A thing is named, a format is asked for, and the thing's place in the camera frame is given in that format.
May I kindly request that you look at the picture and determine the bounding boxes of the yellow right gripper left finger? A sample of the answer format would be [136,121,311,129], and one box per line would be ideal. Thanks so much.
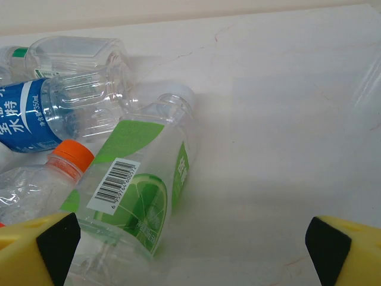
[0,212,82,286]

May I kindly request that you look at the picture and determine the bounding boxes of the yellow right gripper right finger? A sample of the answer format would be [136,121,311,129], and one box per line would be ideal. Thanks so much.
[305,216,381,286]

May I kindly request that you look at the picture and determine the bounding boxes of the clear bottle blue label white cap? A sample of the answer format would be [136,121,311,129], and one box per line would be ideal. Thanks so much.
[0,73,140,154]

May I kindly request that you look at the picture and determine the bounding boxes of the clear square bottle green cap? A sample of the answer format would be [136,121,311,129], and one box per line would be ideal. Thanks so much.
[0,35,132,90]

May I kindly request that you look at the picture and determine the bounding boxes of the crumpled clear bottle orange cap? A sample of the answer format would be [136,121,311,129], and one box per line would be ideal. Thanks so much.
[0,139,95,226]

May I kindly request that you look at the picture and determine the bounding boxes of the clear bottle lime green label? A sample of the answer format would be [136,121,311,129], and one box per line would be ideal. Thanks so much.
[59,84,198,286]

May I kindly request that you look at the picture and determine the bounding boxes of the clear plastic bottle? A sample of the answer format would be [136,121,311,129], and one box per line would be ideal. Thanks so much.
[0,67,13,86]

